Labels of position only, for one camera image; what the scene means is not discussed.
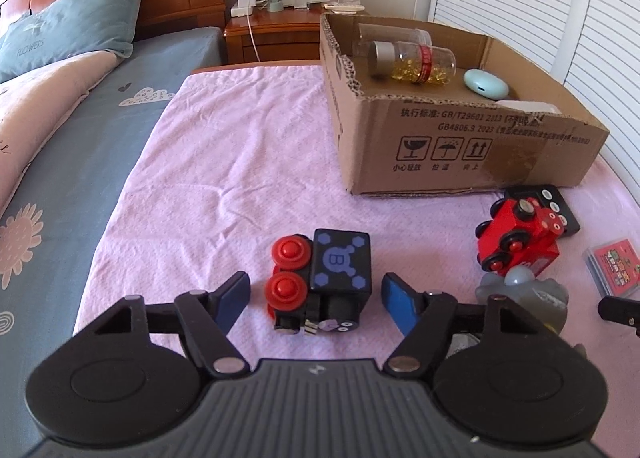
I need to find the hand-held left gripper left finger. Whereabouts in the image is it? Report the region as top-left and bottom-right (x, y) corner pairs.
(77, 272), (251, 375)

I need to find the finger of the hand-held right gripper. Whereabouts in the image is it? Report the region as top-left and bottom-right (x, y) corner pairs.
(598, 295), (640, 336)

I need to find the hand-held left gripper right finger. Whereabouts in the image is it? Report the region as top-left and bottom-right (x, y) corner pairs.
(382, 274), (546, 373)

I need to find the pink card box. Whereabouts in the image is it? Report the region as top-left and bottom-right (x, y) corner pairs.
(584, 237), (640, 298)

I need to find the black toy train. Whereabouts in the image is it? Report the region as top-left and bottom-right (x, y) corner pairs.
(264, 228), (373, 336)

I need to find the grey elephant toy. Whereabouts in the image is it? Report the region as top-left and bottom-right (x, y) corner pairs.
(475, 268), (571, 336)

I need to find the black remote control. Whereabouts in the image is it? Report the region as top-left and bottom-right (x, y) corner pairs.
(502, 184), (581, 239)

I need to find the red toy train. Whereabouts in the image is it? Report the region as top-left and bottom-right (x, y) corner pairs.
(474, 197), (561, 279)

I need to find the brown cardboard box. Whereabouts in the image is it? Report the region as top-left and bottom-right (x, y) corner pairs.
(320, 12), (611, 196)

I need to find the mint green oval case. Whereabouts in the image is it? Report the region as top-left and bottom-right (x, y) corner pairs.
(463, 68), (511, 102)

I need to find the clear yellow capsule bottle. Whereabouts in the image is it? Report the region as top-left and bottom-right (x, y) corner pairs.
(367, 41), (457, 88)

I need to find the clear plastic jar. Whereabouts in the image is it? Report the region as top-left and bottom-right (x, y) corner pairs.
(356, 22), (433, 59)

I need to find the pink towel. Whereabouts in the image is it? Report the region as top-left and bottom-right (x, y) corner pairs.
(72, 63), (640, 364)

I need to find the blue patterned bed sheet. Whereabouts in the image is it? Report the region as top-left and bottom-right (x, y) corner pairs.
(0, 26), (223, 458)

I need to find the wooden nightstand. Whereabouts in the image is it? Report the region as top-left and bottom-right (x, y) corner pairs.
(222, 3), (371, 64)

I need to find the pink cream quilt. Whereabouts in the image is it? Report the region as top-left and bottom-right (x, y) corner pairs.
(0, 49), (118, 204)

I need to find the teal pillow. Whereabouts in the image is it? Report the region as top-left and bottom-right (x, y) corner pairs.
(0, 0), (151, 84)

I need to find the white charger cable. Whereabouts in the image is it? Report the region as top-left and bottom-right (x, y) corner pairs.
(245, 16), (261, 62)

